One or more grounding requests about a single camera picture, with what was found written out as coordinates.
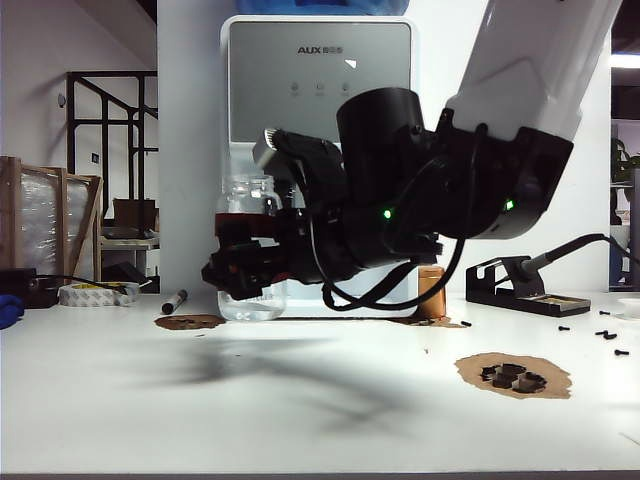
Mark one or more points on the blue cloth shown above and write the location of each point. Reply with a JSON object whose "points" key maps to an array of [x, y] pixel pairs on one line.
{"points": [[10, 307]]}

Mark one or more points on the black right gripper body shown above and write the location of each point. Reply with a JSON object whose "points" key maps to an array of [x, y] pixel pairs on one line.
{"points": [[300, 255]]}

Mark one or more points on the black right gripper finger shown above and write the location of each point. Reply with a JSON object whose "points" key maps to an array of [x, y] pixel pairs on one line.
{"points": [[240, 270]]}

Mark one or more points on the gold cylindrical canister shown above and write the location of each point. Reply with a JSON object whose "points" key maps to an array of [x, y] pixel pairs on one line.
{"points": [[432, 306]]}

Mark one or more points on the black soldering iron stand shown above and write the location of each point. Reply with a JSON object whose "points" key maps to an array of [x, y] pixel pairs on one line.
{"points": [[530, 302]]}

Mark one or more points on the green potted plant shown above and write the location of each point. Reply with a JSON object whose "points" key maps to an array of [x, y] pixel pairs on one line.
{"points": [[622, 160]]}

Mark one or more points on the black stair railing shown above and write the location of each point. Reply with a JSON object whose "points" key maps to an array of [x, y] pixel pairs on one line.
{"points": [[106, 120]]}

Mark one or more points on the white tape roll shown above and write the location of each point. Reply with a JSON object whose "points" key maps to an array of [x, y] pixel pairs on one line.
{"points": [[85, 297]]}

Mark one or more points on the white side table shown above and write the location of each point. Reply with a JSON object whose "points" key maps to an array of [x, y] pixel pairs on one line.
{"points": [[125, 242]]}

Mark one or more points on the dark brown chunk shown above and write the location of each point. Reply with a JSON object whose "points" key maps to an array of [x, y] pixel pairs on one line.
{"points": [[530, 384], [488, 373], [505, 380]]}

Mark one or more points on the black marker pen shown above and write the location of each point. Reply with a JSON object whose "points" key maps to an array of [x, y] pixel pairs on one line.
{"points": [[175, 301]]}

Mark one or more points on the ceiling light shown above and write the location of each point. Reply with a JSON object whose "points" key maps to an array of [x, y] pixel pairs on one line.
{"points": [[627, 61]]}

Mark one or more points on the brown cardboard box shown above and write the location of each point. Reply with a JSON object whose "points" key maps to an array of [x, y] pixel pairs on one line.
{"points": [[135, 215]]}

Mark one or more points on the black flat box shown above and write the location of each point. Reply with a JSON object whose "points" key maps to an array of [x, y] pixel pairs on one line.
{"points": [[25, 287]]}

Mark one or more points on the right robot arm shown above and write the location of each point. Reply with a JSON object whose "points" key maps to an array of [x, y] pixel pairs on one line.
{"points": [[525, 75]]}

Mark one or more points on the white AUX water dispenser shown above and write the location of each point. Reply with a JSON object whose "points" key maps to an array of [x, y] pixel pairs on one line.
{"points": [[300, 75]]}

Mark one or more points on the wooden crate frame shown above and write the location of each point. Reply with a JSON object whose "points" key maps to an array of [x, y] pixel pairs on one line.
{"points": [[62, 225]]}

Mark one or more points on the glass bottle with red belts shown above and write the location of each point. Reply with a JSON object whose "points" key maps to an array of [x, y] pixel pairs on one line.
{"points": [[245, 195]]}

